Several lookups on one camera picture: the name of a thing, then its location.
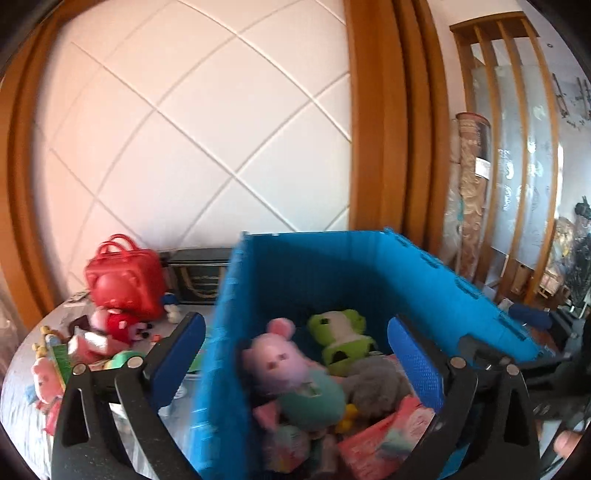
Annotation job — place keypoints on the grey plush toy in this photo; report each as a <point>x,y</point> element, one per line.
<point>374,383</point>

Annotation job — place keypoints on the small blue white figure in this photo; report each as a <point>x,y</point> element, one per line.
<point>171,314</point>

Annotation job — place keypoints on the blue plastic crate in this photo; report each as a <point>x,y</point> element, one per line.
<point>323,277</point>

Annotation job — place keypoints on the dark red pouch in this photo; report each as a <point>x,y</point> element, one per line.
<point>82,325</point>

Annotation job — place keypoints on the brown patterned rolled carpet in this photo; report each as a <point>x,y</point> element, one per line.
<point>473,198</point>

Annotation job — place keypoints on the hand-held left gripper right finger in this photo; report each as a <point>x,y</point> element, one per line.
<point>415,364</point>

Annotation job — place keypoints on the wooden wall pillar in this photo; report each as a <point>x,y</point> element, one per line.
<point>392,115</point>

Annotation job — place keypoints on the green packet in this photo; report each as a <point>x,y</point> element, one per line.
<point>62,364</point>

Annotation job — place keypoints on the grey rolled carpet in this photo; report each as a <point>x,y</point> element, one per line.
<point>451,207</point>

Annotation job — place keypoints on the teal pink pad packet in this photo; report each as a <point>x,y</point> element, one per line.
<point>286,447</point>

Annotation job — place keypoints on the person's right hand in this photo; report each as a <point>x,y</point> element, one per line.
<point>565,446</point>

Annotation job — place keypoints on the wall branch decoration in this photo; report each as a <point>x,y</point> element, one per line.
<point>577,101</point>

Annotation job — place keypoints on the wooden frosted glass partition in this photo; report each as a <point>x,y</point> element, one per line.
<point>521,161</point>

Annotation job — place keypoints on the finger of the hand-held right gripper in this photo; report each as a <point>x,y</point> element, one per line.
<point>531,314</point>
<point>489,350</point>

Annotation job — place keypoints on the black garment on stand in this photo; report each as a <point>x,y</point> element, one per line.
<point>584,210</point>

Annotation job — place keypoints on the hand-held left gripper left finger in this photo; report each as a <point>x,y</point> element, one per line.
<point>178,364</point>

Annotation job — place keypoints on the pink pig plush teal dress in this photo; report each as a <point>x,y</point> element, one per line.
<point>277,360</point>

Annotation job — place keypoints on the pink white packet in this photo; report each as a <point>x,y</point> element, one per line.
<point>90,348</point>

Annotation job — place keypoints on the black box gold print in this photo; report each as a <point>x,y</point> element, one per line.
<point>198,277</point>

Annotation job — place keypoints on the small yellow toy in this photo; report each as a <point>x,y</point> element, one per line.
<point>346,415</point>

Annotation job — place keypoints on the pile of small toys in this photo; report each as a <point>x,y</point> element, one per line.
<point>57,318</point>

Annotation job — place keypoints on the lime green frog plush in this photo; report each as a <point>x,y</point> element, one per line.
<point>323,323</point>

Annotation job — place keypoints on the small pink plush toy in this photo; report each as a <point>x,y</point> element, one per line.
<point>46,383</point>

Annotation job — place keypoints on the red toy suitcase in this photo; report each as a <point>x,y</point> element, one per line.
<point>124,286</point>

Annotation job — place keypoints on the light green plush toy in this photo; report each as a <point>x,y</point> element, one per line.
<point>124,357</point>

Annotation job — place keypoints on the pig plush red dress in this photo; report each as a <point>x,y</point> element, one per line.
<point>117,323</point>

